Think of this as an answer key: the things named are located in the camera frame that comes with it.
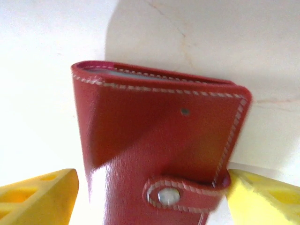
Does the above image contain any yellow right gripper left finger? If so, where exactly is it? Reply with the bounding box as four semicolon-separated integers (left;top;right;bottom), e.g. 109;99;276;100
0;168;79;225

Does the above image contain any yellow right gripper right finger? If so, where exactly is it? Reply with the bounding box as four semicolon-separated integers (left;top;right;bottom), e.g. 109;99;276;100
220;168;300;225

